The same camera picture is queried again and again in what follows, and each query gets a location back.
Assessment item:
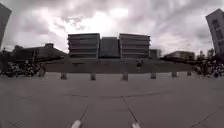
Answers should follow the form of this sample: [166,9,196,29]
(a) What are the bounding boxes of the wide concrete stairs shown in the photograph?
[43,57,196,75]

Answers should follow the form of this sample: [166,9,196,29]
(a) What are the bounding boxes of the row of concrete bollards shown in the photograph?
[60,69,193,82]

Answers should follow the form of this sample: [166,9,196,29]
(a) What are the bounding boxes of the person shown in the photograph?
[135,59,145,72]

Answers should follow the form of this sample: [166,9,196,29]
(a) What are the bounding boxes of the grey paved plaza ground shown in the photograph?
[0,71,224,128]

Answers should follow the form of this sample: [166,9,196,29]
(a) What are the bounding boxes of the grey building with horizontal bands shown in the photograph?
[67,32,152,60]

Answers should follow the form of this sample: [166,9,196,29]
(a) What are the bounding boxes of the robot's own part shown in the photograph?
[131,121,142,128]
[70,119,83,128]

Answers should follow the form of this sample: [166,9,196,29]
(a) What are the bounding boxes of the low dark building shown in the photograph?
[0,42,69,64]

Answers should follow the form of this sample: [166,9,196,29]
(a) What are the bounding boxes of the row of parked bicycles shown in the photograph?
[191,59,224,80]
[0,60,48,79]

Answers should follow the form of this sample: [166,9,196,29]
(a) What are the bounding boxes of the tall grey building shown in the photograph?
[205,8,224,58]

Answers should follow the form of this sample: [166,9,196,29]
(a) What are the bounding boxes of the large grey building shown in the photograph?
[0,2,13,49]

